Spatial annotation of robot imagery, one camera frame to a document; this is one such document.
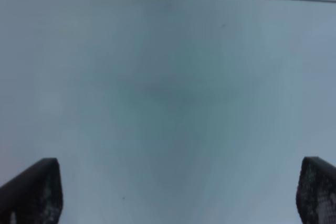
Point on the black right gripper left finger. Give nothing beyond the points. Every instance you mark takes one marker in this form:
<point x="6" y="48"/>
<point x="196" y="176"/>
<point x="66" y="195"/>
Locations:
<point x="34" y="196"/>

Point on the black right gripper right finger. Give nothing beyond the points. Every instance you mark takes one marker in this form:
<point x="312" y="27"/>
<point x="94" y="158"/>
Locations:
<point x="315" y="196"/>

